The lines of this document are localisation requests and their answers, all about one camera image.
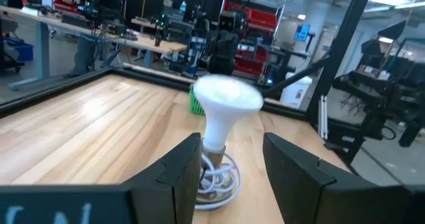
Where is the green plastic basket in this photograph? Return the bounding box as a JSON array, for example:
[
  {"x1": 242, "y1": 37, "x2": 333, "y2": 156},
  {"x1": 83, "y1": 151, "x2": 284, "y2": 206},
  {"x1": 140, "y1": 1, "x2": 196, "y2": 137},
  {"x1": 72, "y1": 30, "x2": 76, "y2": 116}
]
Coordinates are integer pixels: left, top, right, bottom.
[{"x1": 188, "y1": 85, "x2": 207, "y2": 116}]

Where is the white bulb lamp metal base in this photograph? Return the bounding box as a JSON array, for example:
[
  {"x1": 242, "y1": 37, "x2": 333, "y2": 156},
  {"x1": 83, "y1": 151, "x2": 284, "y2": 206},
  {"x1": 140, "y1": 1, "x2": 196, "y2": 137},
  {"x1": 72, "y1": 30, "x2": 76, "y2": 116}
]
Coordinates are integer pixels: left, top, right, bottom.
[{"x1": 193, "y1": 74, "x2": 265, "y2": 211}]

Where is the wooden workbench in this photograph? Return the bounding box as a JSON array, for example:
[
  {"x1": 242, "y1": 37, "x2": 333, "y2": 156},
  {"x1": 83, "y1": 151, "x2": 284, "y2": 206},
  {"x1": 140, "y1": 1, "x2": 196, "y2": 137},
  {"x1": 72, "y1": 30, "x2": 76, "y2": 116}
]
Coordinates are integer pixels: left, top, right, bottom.
[{"x1": 0, "y1": 5, "x2": 189, "y2": 92}]

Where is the red bin rack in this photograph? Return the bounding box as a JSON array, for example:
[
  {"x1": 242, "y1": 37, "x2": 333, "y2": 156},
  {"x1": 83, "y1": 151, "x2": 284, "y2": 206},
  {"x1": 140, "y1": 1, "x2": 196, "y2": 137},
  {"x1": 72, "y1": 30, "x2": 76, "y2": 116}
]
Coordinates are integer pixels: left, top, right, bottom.
[{"x1": 224, "y1": 1, "x2": 279, "y2": 78}]

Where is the blue crate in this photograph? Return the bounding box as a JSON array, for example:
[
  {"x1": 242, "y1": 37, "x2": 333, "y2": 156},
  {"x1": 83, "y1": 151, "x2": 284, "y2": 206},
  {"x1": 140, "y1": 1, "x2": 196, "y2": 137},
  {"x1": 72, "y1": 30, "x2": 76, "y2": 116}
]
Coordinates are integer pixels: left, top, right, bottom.
[{"x1": 2, "y1": 37, "x2": 35, "y2": 62}]

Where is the blue screen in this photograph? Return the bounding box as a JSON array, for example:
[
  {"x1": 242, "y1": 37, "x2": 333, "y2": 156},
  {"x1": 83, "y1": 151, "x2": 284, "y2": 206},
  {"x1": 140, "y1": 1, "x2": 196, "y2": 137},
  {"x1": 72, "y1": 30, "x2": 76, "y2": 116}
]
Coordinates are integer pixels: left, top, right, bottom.
[{"x1": 294, "y1": 23, "x2": 312, "y2": 43}]

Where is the white bin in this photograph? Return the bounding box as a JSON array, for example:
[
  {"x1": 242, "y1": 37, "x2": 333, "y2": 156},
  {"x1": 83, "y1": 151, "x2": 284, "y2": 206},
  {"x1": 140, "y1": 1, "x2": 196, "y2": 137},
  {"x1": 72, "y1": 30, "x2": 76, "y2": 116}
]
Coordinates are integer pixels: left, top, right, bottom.
[{"x1": 280, "y1": 72, "x2": 313, "y2": 111}]

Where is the white lamp power cord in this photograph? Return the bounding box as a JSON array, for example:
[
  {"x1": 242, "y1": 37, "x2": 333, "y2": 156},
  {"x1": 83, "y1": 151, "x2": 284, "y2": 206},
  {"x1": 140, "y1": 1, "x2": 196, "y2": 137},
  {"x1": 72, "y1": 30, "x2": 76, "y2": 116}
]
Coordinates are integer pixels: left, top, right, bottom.
[{"x1": 195, "y1": 152, "x2": 243, "y2": 211}]

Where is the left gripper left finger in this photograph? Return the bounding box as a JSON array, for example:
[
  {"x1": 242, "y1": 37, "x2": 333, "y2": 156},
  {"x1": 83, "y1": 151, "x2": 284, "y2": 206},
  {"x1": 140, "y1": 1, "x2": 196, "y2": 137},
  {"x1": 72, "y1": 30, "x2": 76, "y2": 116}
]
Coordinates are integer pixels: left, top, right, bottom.
[{"x1": 122, "y1": 132, "x2": 203, "y2": 224}]

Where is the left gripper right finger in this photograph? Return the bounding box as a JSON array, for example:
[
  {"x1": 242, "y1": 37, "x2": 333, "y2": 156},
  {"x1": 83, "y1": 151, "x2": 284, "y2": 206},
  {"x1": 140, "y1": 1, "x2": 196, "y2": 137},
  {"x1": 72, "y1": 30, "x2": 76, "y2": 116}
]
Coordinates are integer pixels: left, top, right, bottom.
[{"x1": 262, "y1": 132, "x2": 404, "y2": 224}]

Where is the black aluminium rig frame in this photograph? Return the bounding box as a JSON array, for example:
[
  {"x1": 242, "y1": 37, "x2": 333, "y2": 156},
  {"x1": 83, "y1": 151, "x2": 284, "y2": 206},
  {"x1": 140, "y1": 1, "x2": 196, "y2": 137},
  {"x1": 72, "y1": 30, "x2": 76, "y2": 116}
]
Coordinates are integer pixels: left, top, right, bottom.
[{"x1": 0, "y1": 0, "x2": 376, "y2": 171}]

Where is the black neighbouring robot rig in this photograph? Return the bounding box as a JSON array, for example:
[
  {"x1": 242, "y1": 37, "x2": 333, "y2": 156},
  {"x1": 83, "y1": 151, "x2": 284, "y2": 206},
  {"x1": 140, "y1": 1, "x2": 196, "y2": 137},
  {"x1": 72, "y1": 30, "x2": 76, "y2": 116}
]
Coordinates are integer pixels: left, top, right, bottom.
[{"x1": 331, "y1": 19, "x2": 425, "y2": 152}]

